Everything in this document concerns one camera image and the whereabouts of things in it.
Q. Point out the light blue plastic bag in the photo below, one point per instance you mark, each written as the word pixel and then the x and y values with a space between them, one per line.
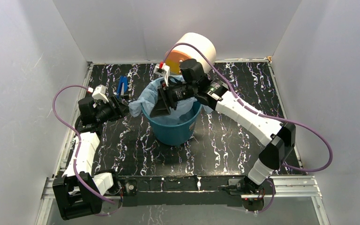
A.
pixel 148 99

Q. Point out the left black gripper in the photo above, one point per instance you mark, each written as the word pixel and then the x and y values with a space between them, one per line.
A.
pixel 124 109

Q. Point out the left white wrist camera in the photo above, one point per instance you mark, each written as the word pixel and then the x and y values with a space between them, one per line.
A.
pixel 99 93

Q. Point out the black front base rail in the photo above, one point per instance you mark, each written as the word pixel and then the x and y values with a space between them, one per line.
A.
pixel 227 190

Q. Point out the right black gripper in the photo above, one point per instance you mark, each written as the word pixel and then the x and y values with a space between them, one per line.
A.
pixel 164 101

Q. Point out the teal plastic trash bin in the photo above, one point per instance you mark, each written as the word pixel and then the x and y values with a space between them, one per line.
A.
pixel 175 135

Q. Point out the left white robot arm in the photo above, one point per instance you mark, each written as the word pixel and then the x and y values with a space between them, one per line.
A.
pixel 78 192

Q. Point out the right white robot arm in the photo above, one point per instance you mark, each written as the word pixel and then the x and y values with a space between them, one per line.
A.
pixel 277 138

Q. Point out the blue stapler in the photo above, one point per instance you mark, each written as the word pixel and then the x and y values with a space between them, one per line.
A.
pixel 122 89

